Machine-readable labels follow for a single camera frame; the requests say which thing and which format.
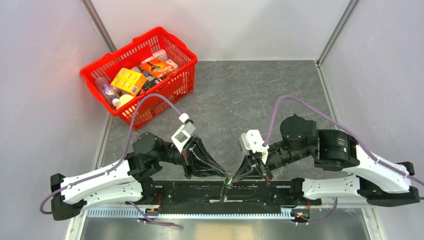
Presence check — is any yellow orange carton box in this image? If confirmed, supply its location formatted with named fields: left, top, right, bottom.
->
left=111, top=67, right=147, bottom=97

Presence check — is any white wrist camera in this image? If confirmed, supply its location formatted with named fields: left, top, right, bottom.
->
left=171, top=122, right=196, bottom=153
left=239, top=129, right=269, bottom=164

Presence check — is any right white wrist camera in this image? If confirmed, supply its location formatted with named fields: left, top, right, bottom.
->
left=239, top=129, right=269, bottom=164

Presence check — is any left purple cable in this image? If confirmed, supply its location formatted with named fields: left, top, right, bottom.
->
left=39, top=93, right=191, bottom=227

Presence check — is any purple cable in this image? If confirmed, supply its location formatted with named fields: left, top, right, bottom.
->
left=39, top=93, right=191, bottom=227
left=263, top=95, right=424, bottom=227

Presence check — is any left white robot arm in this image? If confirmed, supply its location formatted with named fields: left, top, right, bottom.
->
left=50, top=132, right=230, bottom=221

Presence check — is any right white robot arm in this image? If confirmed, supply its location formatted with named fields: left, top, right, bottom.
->
left=231, top=115, right=420, bottom=207

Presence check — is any yellow round ball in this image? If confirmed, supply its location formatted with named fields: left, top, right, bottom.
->
left=116, top=94, right=134, bottom=109

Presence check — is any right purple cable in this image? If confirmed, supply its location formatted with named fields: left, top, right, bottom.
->
left=263, top=95, right=424, bottom=227

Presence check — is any white small box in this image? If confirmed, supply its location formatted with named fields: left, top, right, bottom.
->
left=141, top=49, right=169, bottom=64

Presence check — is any white slotted cable duct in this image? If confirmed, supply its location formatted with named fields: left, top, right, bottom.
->
left=86, top=206, right=294, bottom=220

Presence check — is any clear plastic bottle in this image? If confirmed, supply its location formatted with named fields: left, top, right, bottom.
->
left=95, top=76, right=121, bottom=107

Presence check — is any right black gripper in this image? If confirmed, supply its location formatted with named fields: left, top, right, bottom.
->
left=232, top=140, right=313, bottom=182

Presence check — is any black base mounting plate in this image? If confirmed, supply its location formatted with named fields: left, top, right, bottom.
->
left=136, top=180, right=322, bottom=215

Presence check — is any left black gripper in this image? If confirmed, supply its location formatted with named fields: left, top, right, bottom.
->
left=157, top=134, right=228, bottom=179

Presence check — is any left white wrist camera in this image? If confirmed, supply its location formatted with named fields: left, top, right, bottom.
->
left=171, top=122, right=196, bottom=153

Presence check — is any red plastic shopping basket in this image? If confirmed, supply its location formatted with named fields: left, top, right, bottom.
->
left=79, top=26, right=199, bottom=131

